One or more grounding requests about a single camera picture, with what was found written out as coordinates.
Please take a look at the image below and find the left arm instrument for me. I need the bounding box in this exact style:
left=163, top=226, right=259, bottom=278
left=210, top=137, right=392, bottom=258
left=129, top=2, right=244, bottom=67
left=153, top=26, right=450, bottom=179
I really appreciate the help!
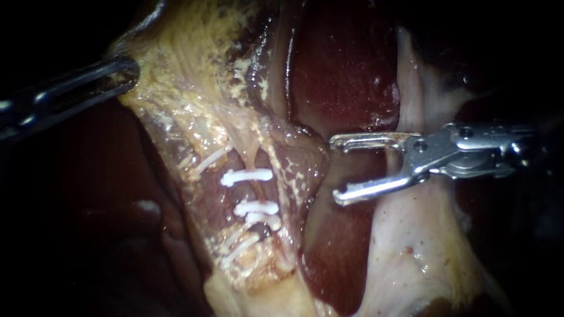
left=0, top=93, right=45, bottom=141

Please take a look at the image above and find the right arm instrument jaw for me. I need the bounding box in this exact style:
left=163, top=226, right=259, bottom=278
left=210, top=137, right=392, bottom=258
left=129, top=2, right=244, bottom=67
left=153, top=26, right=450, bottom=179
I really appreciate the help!
left=331, top=173, right=431, bottom=207
left=329, top=131, right=423, bottom=155

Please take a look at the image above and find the right arm instrument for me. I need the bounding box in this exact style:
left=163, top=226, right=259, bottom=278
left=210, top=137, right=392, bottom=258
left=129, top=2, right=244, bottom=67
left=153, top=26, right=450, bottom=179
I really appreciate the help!
left=401, top=122, right=538, bottom=182

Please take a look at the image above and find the left arm instrument jaw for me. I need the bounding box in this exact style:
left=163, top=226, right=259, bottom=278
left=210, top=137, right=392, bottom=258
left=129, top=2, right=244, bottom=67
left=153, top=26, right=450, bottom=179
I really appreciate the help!
left=42, top=56, right=142, bottom=122

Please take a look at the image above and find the gallbladder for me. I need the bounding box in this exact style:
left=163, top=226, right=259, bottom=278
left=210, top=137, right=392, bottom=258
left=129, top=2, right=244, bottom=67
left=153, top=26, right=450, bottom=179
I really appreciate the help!
left=108, top=0, right=285, bottom=146

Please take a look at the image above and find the white clip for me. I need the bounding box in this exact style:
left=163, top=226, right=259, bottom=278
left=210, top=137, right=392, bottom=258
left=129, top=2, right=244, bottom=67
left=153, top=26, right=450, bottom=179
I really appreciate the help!
left=233, top=200, right=280, bottom=218
left=220, top=168, right=274, bottom=188
left=244, top=212, right=283, bottom=232
left=219, top=232, right=261, bottom=271

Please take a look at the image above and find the thin tube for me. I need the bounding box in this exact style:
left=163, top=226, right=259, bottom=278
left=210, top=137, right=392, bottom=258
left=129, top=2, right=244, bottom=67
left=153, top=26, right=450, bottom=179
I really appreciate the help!
left=237, top=131, right=275, bottom=234
left=193, top=147, right=247, bottom=261

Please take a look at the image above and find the dark red liver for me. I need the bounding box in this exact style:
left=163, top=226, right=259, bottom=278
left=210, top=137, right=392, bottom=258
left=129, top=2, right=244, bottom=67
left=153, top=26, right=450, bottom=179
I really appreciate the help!
left=0, top=0, right=490, bottom=317

